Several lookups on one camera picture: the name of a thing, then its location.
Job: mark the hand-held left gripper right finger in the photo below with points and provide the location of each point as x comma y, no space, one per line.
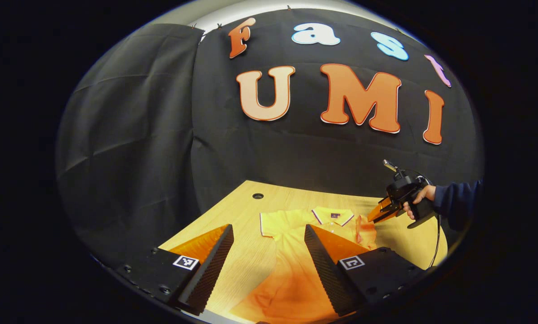
325,274

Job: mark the orange T-shirt with collar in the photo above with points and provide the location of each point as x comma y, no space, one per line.
291,270

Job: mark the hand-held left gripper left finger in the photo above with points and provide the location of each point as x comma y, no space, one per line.
210,270

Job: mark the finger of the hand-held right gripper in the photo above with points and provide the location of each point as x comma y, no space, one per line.
383,216
388,203

